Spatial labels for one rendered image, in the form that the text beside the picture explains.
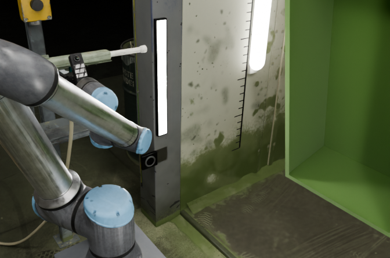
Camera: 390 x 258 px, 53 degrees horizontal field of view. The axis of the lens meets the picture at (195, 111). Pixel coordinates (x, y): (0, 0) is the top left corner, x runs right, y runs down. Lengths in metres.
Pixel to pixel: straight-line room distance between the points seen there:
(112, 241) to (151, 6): 1.08
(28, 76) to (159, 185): 1.54
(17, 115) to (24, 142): 0.09
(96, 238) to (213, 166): 1.39
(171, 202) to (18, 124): 1.52
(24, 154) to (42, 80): 0.30
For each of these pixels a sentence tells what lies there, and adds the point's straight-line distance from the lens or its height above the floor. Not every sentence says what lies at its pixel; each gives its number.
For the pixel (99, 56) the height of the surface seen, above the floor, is 1.18.
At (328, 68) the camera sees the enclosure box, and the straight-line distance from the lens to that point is 2.12.
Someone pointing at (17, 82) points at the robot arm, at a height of 1.37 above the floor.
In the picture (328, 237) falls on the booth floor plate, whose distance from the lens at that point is 2.52.
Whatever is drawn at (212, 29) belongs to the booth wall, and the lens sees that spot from 2.12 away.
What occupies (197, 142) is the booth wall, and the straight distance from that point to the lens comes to 2.33.
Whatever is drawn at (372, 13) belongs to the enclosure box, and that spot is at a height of 1.35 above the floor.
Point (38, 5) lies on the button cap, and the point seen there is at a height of 1.36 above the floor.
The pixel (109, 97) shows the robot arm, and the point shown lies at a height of 1.15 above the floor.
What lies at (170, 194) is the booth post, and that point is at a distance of 2.40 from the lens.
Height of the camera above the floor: 1.68
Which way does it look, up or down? 26 degrees down
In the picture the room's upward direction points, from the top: 2 degrees clockwise
